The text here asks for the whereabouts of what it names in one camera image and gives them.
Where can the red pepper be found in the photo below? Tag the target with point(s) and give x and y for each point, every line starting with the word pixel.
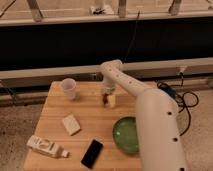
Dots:
pixel 105 99

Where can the wooden table board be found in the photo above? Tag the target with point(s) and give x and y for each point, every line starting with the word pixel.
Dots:
pixel 96 122

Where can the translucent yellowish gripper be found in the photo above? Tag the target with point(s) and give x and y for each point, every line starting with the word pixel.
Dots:
pixel 111 97

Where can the green ceramic bowl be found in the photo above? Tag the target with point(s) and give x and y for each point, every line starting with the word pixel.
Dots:
pixel 125 135

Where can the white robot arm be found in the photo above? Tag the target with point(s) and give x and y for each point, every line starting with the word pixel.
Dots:
pixel 160 146

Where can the white plastic cup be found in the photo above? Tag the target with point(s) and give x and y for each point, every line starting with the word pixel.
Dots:
pixel 68 86

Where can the white plastic bottle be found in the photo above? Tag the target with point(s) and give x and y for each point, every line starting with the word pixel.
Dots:
pixel 46 147

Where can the black smartphone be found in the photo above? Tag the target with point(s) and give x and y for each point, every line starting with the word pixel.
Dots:
pixel 92 154

